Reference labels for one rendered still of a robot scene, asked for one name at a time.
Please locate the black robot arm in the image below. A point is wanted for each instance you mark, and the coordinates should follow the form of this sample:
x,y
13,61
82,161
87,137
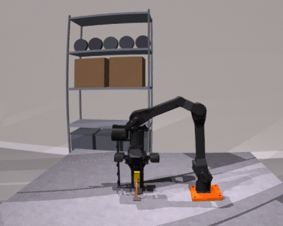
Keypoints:
x,y
138,117

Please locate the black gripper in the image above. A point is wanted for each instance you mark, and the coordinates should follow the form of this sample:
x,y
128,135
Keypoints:
x,y
119,157

